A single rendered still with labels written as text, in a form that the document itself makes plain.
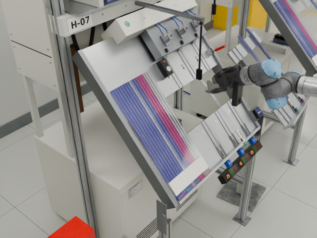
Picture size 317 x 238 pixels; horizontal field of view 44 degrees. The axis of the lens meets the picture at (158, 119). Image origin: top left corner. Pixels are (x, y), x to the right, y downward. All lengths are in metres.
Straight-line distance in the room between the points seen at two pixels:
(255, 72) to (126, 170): 0.76
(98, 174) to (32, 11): 0.78
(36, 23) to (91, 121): 0.74
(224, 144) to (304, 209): 1.01
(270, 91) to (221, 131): 0.37
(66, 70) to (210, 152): 0.71
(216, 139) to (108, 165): 0.54
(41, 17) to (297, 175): 2.01
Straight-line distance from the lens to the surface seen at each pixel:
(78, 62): 1.55
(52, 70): 1.72
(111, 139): 2.07
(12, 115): 3.35
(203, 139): 1.73
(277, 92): 1.56
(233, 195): 2.63
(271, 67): 1.52
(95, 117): 2.25
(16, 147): 3.22
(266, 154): 3.01
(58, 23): 1.49
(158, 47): 1.68
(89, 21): 1.55
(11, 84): 3.25
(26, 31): 1.78
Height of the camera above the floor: 1.85
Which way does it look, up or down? 34 degrees down
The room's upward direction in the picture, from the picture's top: 1 degrees counter-clockwise
